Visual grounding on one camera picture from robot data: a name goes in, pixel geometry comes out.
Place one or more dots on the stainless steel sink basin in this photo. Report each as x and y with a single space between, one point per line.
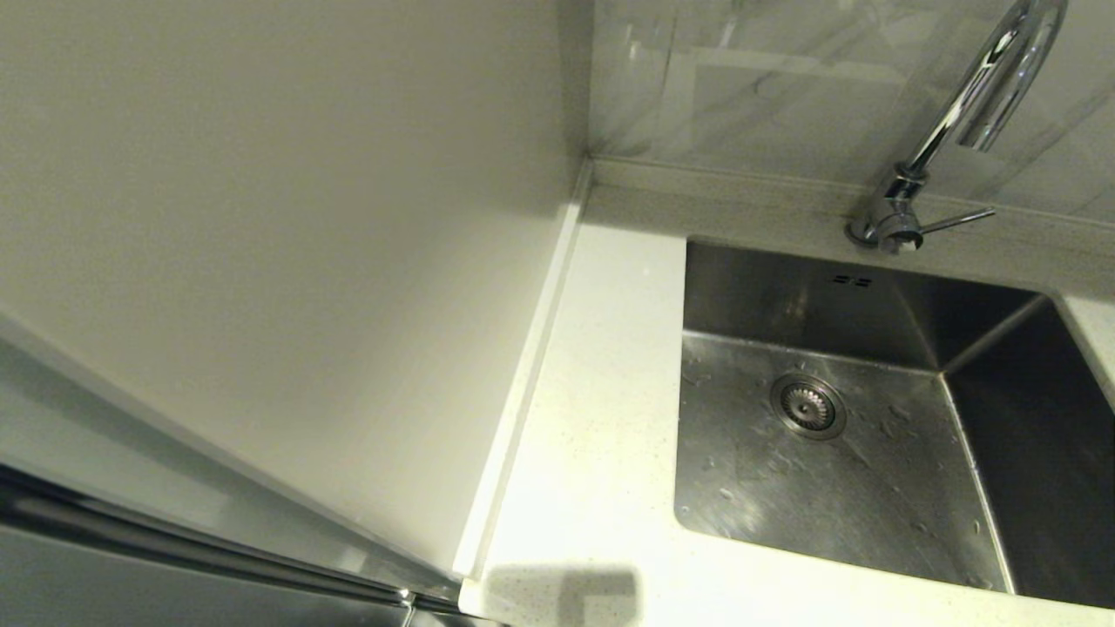
871 488

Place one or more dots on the speckled stone backsplash ledge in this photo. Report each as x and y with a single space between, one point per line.
740 187

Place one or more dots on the round metal drain strainer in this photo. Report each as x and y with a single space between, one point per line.
808 405

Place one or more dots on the white countertop sealing strip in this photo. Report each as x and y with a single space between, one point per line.
531 366

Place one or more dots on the chrome gooseneck faucet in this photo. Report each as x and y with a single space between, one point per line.
902 225

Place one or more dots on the white tall cabinet side panel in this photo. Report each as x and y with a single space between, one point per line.
261 218

